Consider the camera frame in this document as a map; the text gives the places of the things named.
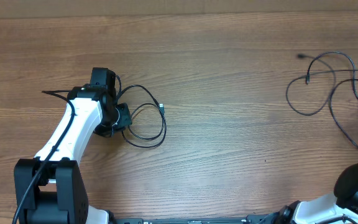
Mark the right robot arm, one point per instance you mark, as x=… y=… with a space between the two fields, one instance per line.
x=341 y=206

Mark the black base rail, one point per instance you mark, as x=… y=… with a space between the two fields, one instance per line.
x=249 y=219

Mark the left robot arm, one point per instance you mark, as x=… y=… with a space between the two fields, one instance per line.
x=49 y=187

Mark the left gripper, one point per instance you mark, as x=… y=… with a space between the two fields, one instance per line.
x=126 y=116

